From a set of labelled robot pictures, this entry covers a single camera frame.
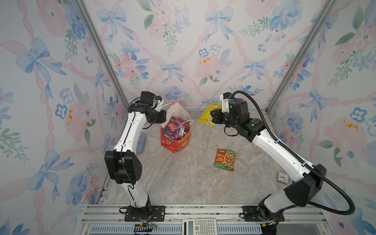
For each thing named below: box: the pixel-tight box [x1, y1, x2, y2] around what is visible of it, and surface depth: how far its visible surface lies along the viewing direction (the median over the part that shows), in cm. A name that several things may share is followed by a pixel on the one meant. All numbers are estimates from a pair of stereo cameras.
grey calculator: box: [181, 218, 218, 235], surface depth 71 cm
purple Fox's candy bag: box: [164, 116, 188, 141], surface depth 87 cm
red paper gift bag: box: [160, 102, 194, 154], surface depth 88 cm
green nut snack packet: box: [213, 147, 236, 172], surface depth 94 cm
